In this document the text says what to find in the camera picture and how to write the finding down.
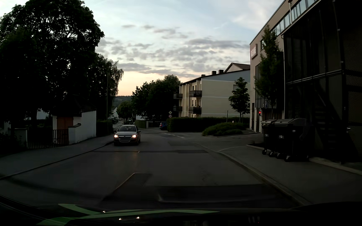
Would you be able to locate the small slender tree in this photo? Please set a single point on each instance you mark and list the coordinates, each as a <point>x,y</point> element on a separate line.
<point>239,98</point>

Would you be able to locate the dark metal fence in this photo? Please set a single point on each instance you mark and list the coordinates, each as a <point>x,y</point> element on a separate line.
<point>47,138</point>

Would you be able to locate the low green bushes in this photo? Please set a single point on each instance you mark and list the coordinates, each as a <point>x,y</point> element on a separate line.
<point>224,128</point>

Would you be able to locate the dark green hedge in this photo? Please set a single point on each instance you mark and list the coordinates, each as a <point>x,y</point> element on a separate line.
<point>196,124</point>

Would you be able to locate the group of dark trees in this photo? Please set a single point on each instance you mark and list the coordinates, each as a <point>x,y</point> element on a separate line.
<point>154,97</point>

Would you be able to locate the grey paved forecourt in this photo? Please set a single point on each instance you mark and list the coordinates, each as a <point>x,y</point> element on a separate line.
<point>294,175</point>

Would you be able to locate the grey asphalt road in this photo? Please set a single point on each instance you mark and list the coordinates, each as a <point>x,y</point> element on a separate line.
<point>156,166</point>

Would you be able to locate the large dark tree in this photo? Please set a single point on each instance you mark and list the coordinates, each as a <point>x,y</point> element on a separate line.
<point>47,59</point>

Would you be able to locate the small green hedge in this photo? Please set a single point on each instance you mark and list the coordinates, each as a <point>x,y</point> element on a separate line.
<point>140,123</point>

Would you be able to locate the blue car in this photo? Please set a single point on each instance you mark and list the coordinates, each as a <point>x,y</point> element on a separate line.
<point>163,126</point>

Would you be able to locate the large glass-fronted building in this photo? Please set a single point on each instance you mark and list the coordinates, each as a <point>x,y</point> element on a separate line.
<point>325,72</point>

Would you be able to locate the black wheeled waste bin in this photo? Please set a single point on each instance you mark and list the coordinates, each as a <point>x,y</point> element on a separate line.
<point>267,135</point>
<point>291,138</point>

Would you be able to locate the silver car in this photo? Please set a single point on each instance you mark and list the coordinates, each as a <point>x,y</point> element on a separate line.
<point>127,134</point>

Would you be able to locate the car's own bonnet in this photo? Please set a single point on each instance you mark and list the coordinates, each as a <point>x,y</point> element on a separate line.
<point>130,215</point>

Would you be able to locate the beige apartment building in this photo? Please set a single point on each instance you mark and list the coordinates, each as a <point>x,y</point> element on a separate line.
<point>211,94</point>

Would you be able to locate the tall slender tree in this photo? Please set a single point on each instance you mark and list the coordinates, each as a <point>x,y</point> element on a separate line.
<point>269,69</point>

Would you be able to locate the grey pavement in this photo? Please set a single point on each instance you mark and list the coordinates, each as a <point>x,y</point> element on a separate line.
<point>42,155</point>

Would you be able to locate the white wall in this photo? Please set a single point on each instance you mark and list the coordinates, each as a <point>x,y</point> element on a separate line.
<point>82,127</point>

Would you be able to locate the road sign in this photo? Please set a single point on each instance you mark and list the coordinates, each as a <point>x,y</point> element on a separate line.
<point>170,114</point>

